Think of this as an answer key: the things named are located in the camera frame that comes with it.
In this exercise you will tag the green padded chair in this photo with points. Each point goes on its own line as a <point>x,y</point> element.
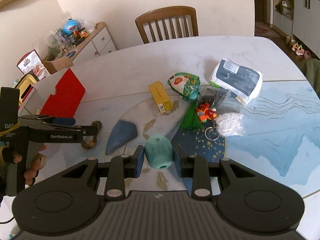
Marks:
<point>311,70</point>

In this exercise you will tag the brown wooden chair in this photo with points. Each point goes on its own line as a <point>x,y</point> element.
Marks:
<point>167,23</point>

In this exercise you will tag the white wall cupboard unit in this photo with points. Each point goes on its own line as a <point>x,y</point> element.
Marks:
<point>299,18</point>

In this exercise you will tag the white sideboard cabinet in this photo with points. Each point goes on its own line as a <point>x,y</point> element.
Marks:
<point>98,43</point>

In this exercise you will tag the clear bag white beads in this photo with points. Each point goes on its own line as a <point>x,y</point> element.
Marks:
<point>230,124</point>

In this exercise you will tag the red white snack bag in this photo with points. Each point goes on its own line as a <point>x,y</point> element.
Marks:
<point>31,63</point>

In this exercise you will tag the brown knotted rope toy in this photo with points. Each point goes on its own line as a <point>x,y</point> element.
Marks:
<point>91,131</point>

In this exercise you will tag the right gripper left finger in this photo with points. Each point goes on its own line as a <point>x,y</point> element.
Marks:
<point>123,167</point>

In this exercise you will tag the dark plastic bag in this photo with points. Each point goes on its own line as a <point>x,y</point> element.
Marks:
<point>214,97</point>

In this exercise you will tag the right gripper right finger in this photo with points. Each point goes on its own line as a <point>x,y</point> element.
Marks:
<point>194,172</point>

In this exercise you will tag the green white embroidered pouch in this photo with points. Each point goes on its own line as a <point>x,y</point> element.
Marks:
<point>186,85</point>

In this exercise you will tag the red cardboard box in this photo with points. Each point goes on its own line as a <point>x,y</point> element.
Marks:
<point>58,95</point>

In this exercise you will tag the teal silicone cup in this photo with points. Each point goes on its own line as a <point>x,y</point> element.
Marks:
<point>159,152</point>

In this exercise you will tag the yellow tissue box holder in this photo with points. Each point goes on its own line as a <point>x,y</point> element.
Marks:
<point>25,85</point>

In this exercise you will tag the green tassel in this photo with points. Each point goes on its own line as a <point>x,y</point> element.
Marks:
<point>191,121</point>

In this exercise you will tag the yellow small carton box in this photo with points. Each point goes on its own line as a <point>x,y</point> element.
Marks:
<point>160,97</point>

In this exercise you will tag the white blue tissue pack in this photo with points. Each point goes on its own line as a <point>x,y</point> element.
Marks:
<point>244,82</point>

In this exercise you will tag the gloved left hand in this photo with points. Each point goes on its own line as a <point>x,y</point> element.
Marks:
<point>9,157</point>

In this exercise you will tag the orange red keychain toy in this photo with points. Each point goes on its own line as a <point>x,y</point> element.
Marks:
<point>204,112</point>

